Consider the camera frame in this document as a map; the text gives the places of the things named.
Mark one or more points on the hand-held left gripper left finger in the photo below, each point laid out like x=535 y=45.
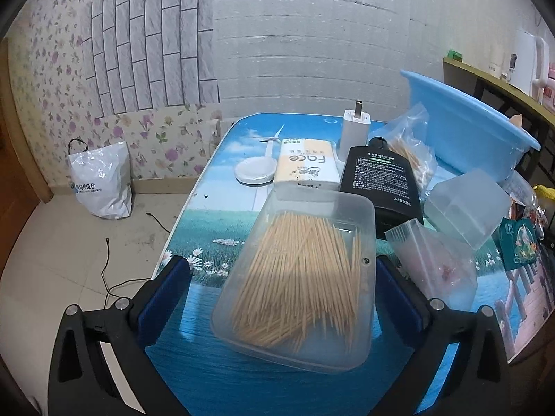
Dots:
x=167 y=297

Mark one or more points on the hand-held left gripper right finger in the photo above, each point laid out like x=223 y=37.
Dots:
x=401 y=297

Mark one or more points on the clear plastic packet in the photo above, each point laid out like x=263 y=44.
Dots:
x=433 y=264

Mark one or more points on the pile of wooden toothpicks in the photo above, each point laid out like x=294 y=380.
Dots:
x=295 y=277

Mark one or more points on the clear lidded plastic box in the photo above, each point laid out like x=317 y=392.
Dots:
x=466 y=208

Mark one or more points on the black bottle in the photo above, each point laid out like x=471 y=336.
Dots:
x=379 y=182

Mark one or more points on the green printed packet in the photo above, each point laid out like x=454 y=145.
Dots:
x=518 y=242

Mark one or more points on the clear plastic toothpick box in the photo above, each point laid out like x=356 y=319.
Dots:
x=303 y=201

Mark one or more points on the clear bag of cotton swabs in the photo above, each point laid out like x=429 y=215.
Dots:
x=414 y=151

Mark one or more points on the white round tin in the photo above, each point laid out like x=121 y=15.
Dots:
x=256 y=171

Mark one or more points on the yellow white tissue pack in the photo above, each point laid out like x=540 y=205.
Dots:
x=305 y=160

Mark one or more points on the white usb charger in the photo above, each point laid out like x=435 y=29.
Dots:
x=353 y=132

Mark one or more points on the blue plastic basin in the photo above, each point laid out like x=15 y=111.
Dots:
x=464 y=125

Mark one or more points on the tan plush toy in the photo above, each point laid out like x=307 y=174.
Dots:
x=516 y=120

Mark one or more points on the landscape printed desktop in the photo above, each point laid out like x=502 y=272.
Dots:
x=243 y=225

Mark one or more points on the white plastic bag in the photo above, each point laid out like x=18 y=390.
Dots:
x=102 y=182

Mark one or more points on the wooden door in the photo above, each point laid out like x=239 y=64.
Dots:
x=17 y=173

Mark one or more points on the wooden side table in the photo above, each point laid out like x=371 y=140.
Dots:
x=485 y=79

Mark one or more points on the small green box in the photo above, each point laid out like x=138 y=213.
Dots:
x=455 y=55

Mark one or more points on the pink box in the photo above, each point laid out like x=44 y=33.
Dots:
x=550 y=89

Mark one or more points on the white electric kettle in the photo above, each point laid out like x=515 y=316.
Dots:
x=524 y=60

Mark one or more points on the white wall socket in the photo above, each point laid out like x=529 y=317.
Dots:
x=215 y=129

